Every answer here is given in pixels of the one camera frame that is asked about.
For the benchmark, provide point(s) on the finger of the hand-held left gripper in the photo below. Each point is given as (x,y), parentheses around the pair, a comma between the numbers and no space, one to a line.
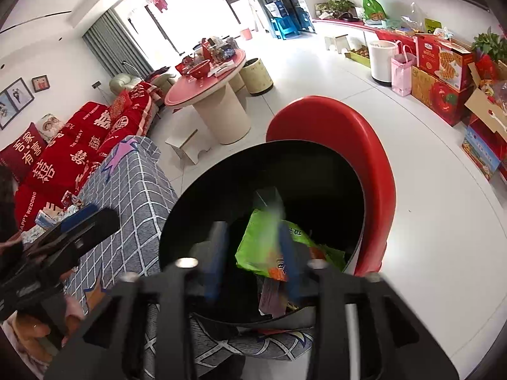
(85,225)

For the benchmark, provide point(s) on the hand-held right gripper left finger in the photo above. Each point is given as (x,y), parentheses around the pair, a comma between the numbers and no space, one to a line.
(216,263)

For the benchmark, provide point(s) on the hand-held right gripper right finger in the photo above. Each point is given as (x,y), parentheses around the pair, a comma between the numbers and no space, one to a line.
(291,263)

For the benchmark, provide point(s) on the pink paper packet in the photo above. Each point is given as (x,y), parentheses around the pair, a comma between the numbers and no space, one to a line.
(271,295)

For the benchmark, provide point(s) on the green snack packet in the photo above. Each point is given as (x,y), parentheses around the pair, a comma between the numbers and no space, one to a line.
(257,241)

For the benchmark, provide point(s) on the black trash bin red lid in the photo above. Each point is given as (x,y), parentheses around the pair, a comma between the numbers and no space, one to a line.
(317,174)

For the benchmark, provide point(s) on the person's left hand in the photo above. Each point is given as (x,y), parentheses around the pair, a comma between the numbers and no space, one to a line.
(27,336)

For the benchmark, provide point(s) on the red white snack packet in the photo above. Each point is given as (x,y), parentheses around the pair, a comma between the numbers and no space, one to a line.
(72,200)

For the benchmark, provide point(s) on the blue cookie box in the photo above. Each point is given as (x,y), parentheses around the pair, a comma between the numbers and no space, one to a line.
(49,217)

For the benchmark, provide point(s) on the grey plaid blanket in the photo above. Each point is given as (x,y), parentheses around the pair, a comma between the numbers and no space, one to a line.
(130,206)

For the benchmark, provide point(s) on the red sofa cover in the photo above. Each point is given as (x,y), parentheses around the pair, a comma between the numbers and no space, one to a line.
(59,158)

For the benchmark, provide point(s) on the red printed pillow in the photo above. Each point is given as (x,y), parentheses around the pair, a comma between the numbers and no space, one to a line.
(23,154)

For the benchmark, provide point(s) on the white cartoon pillow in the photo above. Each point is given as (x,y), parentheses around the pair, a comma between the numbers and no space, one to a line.
(49,126)

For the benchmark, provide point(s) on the white wooden stool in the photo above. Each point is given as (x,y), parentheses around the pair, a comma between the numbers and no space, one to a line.
(188,144)
(336,42)

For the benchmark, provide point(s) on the beige leather armchair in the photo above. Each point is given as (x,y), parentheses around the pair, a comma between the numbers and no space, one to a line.
(122,81)

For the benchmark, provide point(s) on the round red table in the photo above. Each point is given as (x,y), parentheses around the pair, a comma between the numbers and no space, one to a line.
(214,87)

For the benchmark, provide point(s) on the grey curtain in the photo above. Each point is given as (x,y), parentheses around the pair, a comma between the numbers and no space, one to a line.
(115,43)

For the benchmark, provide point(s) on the beige waste can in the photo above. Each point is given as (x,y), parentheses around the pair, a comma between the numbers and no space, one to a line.
(257,76)

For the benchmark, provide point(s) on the red bowl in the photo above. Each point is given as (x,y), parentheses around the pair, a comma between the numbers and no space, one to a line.
(198,68)

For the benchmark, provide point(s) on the tray of brown fruit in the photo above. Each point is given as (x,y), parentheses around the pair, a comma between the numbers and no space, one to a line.
(358,56)

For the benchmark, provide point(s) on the pink gift bag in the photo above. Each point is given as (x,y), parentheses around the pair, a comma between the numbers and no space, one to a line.
(403,75)

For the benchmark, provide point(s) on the blue printed box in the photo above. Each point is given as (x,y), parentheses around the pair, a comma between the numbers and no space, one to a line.
(481,152)

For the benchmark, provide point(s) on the large red fruit box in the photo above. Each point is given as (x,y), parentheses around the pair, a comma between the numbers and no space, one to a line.
(439,99)

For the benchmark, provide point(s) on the white round bin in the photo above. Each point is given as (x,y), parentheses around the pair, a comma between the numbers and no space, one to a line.
(382,61)

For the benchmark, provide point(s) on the red bucket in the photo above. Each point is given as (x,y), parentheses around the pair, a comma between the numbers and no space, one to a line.
(246,34)

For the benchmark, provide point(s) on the stack of blue plastic stools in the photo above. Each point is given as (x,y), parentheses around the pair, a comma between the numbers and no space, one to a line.
(287,23)

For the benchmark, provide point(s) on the open cardboard box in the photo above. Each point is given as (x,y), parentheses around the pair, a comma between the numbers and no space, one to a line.
(485,105)

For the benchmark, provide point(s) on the red waffle box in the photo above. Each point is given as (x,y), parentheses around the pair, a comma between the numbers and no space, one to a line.
(443,61)

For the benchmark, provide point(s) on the potted green plant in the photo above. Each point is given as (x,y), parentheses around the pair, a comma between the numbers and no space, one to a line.
(338,7)

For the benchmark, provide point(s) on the green shopping bag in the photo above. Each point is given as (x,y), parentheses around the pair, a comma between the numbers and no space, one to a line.
(373,8)

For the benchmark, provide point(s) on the leafy green plant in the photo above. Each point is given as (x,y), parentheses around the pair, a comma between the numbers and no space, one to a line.
(491,43)

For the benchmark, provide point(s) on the large picture frame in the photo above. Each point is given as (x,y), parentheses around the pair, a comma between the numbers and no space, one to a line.
(16,97)

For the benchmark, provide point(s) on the small red picture frame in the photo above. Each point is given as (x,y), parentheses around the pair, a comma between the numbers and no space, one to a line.
(41,83)

